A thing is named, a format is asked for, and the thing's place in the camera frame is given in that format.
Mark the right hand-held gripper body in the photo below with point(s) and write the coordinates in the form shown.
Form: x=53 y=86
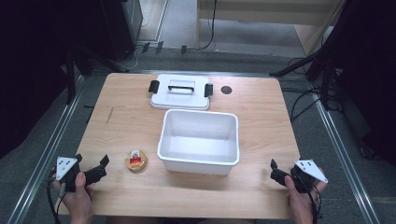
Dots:
x=306 y=174

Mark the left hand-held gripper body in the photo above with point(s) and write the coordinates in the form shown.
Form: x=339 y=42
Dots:
x=67 y=166

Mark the person's right hand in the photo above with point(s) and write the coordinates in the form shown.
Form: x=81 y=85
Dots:
x=300 y=200

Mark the person's left hand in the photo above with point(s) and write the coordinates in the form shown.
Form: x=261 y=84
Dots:
x=77 y=197

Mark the small round red-label container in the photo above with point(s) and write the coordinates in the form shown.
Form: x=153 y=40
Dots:
x=136 y=160

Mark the white plastic storage box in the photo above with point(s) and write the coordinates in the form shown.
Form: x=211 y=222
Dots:
x=199 y=141

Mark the black metal stand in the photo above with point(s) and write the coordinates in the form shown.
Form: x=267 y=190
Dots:
x=71 y=77

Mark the black round table grommet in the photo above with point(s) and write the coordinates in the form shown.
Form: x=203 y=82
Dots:
x=226 y=90

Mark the white lid with black latches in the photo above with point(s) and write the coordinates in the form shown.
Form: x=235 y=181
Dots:
x=180 y=96

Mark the dark curtain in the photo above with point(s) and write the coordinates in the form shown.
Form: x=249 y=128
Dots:
x=373 y=77
x=31 y=62

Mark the black tripod stand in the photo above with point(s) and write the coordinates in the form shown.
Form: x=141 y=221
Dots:
x=323 y=59

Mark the black plug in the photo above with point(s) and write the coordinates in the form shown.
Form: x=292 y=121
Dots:
x=159 y=47
x=184 y=49
x=145 y=47

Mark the black cabinet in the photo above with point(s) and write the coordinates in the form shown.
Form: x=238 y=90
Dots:
x=121 y=28

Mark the light wooden furniture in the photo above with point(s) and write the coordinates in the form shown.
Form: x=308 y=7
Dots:
x=264 y=12

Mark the metal floor rail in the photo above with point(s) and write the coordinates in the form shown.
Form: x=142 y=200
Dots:
x=46 y=155
x=342 y=155

